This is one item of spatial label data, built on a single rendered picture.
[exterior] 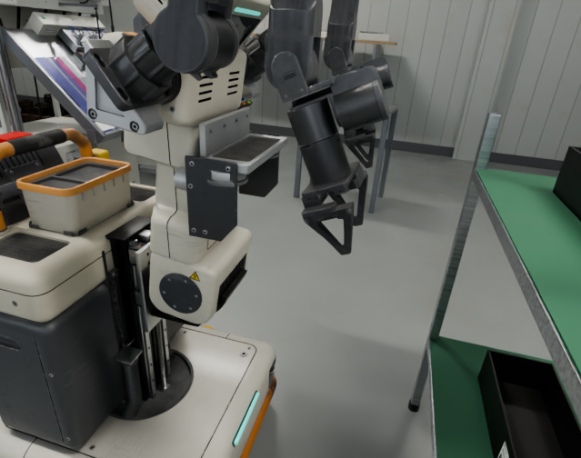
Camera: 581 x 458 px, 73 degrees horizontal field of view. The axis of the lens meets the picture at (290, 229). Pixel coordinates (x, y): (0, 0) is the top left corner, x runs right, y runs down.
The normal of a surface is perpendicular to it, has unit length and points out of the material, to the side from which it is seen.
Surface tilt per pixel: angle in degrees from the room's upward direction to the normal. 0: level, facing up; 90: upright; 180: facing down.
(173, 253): 90
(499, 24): 90
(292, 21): 90
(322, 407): 0
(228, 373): 0
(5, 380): 90
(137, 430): 0
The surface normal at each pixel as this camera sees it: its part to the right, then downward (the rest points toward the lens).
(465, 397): 0.06, -0.90
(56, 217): -0.28, 0.43
